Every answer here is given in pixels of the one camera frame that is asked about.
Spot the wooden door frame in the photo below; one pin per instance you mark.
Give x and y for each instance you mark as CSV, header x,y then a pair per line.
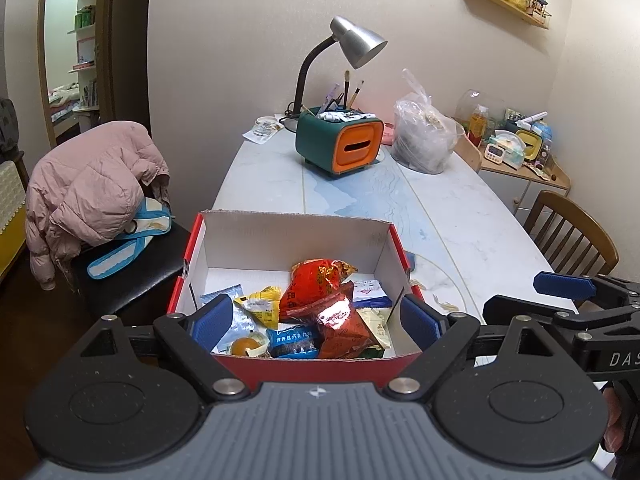
x,y
130,35

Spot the small house model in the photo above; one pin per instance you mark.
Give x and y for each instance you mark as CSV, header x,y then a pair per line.
x,y
541,7

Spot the yellow snack packet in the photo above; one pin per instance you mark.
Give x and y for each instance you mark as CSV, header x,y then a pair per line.
x,y
260,310

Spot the paint brush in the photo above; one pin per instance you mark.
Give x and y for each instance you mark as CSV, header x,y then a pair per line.
x,y
356,92
346,87

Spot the wooden spindle chair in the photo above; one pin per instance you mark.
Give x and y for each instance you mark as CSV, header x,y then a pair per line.
x,y
575,230

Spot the white handheld device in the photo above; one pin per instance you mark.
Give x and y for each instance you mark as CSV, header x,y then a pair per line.
x,y
532,119

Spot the pink puffer jacket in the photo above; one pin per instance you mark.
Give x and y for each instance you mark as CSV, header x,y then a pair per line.
x,y
85,195

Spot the dark red snack bag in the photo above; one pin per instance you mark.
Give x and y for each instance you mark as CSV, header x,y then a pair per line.
x,y
345,330

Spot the yellow and white foam panel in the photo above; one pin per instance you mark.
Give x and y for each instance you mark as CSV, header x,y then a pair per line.
x,y
12,220

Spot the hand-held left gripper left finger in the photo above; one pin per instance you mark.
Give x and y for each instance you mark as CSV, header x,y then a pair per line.
x,y
215,319

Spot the white snack packet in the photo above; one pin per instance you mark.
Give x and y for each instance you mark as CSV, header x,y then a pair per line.
x,y
369,292

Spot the light blue snack packet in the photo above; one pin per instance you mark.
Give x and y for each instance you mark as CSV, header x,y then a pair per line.
x,y
240,322

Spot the wooden side cabinet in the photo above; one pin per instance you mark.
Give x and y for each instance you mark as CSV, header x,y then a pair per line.
x,y
520,185

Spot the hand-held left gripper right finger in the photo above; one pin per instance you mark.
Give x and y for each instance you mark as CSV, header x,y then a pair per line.
x,y
420,321

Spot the person's right hand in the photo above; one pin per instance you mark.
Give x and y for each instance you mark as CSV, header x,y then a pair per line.
x,y
612,420

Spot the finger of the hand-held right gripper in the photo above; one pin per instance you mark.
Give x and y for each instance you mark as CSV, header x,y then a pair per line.
x,y
565,284
500,310

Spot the soft tissue pack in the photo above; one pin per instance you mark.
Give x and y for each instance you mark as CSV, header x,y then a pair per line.
x,y
511,151

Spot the clear glass dome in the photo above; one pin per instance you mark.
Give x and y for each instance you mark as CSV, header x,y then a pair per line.
x,y
470,100

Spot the white printed paper packet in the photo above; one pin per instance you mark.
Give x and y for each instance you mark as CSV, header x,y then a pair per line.
x,y
260,133

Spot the red cardboard box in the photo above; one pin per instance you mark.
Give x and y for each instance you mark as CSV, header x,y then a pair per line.
x,y
280,245

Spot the silver desk lamp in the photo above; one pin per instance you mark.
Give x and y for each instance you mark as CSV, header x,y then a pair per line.
x,y
357,42

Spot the black chair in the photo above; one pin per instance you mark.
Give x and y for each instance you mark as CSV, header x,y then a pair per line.
x,y
135,280

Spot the green snack packet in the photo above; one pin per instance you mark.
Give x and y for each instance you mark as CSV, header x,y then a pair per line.
x,y
374,355

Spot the white digital timer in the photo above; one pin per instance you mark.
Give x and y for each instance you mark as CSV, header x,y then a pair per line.
x,y
494,152

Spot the cream snack packet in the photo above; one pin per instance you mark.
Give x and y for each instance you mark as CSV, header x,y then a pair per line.
x,y
377,327

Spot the white wall shelving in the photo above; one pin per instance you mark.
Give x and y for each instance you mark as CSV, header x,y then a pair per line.
x,y
85,35

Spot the egg yolk snack packet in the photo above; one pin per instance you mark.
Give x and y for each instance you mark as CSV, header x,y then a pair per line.
x,y
245,346

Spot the orange liquid bottle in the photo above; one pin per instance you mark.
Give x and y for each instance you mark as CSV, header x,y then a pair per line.
x,y
477,125

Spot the wooden wall shelf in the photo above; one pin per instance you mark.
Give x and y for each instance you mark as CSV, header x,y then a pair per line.
x,y
500,2

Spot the blue trimmed white cloth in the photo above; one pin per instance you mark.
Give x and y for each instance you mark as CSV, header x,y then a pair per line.
x,y
125,255

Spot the green orange tissue box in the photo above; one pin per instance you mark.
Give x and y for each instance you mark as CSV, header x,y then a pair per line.
x,y
320,142

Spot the small yellow organizer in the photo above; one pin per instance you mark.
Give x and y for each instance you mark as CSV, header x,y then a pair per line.
x,y
530,143

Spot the clear plastic bag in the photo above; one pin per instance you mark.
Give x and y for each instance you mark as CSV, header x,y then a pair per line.
x,y
425,140

